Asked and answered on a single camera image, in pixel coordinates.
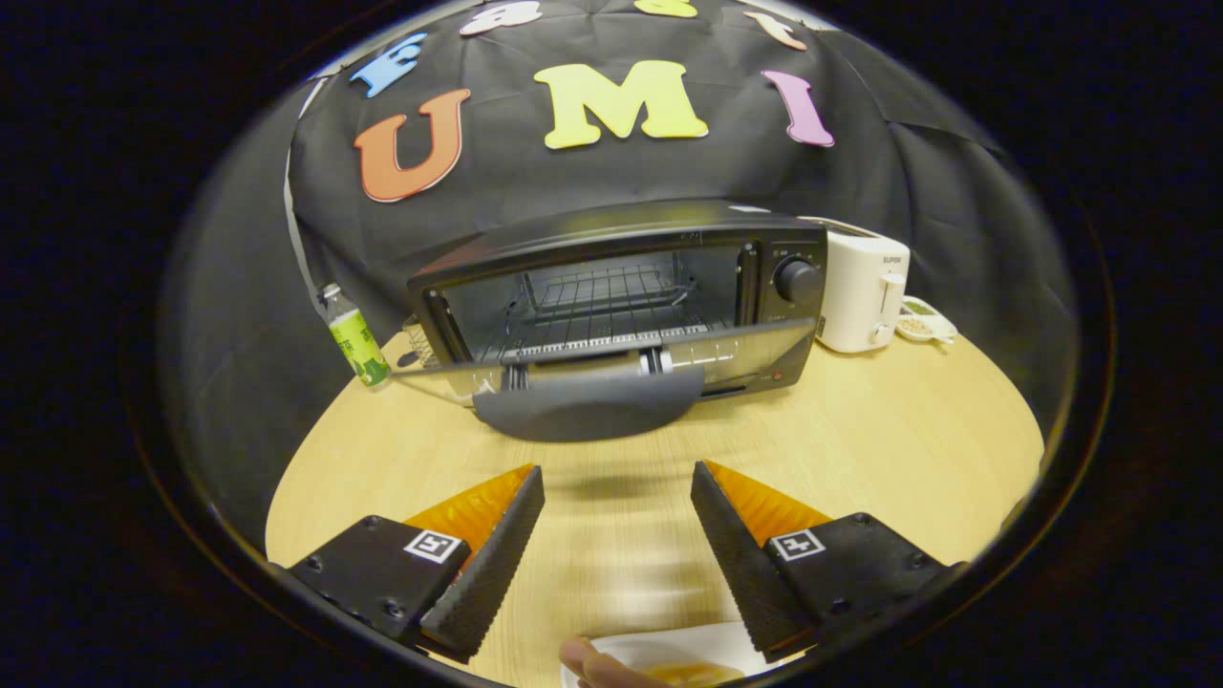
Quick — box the black toaster oven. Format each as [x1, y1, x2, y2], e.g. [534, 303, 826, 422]
[392, 199, 830, 443]

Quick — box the round bread bun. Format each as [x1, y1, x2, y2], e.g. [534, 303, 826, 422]
[645, 662, 746, 688]

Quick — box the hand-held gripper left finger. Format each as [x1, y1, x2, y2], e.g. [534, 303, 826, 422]
[272, 464, 547, 665]

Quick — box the white plate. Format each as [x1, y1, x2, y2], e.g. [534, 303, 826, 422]
[562, 621, 804, 688]

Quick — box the clear utensil holder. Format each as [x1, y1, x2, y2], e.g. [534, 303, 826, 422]
[401, 315, 442, 370]

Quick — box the green label plastic bottle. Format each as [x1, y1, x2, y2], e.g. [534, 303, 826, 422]
[318, 283, 392, 388]

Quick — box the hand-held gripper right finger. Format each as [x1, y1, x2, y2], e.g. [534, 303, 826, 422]
[690, 461, 968, 663]

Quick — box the white pop-up toaster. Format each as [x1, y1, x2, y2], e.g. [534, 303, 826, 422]
[817, 229, 911, 355]

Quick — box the small white dish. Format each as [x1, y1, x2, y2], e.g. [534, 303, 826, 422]
[895, 296, 958, 346]

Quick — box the black backdrop cloth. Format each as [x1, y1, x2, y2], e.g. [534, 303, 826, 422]
[162, 0, 1081, 536]

